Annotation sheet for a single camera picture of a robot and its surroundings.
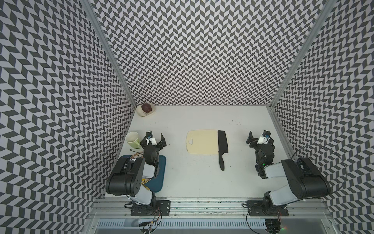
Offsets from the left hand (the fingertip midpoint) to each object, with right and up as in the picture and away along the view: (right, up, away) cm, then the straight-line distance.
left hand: (154, 135), depth 90 cm
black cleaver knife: (+44, -9, +6) cm, 46 cm away
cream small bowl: (-18, +15, +25) cm, 35 cm away
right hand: (+65, +1, -1) cm, 65 cm away
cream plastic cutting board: (+31, -6, +9) cm, 33 cm away
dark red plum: (-13, +19, +24) cm, 33 cm away
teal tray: (+4, -26, -11) cm, 28 cm away
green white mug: (-13, -2, -1) cm, 14 cm away
